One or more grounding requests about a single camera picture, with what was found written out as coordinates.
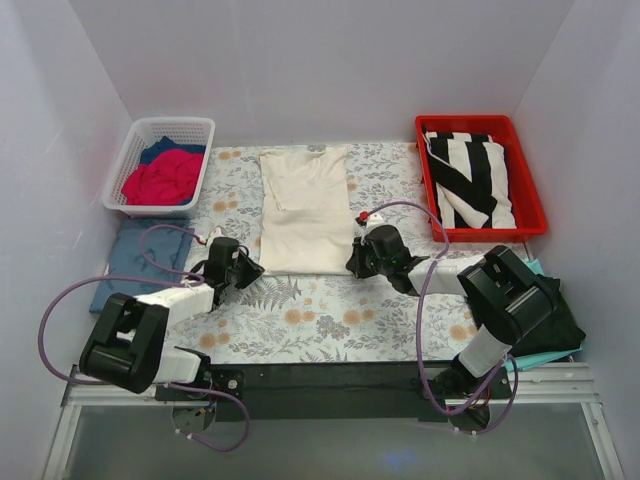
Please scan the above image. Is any cream white t-shirt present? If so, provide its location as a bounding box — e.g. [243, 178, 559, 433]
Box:
[259, 146, 355, 276]

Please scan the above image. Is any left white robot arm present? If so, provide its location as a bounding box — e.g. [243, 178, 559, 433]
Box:
[79, 237, 265, 394]

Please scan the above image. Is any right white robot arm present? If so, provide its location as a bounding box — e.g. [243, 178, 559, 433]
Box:
[346, 224, 560, 395]

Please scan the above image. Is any floral table mat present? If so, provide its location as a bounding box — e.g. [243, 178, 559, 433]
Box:
[166, 143, 476, 363]

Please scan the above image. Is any blue folded t-shirt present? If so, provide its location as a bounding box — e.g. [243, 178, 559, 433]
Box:
[89, 218, 193, 315]

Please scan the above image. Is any red crumpled t-shirt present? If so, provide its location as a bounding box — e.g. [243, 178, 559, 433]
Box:
[121, 149, 204, 206]

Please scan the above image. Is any black white striped shirt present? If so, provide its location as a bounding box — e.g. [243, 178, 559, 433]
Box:
[422, 130, 516, 229]

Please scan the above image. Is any navy blue t-shirt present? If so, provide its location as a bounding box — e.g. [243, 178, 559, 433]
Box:
[139, 136, 206, 166]

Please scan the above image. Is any white plastic laundry basket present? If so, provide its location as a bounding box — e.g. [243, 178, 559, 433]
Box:
[102, 116, 216, 218]

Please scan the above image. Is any red plastic bin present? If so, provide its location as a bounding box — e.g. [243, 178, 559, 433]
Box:
[415, 115, 548, 244]

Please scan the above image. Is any teal folded t-shirt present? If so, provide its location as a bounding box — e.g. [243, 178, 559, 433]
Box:
[515, 260, 581, 371]

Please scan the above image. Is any black folded t-shirt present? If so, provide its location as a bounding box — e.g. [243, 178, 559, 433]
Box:
[510, 274, 586, 358]

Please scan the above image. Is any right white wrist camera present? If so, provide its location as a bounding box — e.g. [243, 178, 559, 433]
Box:
[355, 211, 386, 237]

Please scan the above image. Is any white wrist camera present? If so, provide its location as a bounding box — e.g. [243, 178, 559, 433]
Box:
[197, 227, 224, 245]
[355, 211, 386, 237]

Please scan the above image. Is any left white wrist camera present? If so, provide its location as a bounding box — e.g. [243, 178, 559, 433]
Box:
[197, 227, 224, 245]

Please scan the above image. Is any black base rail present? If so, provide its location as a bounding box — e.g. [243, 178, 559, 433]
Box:
[154, 360, 516, 424]

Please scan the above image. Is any aluminium frame rail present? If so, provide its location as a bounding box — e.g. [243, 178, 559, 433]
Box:
[44, 363, 626, 479]

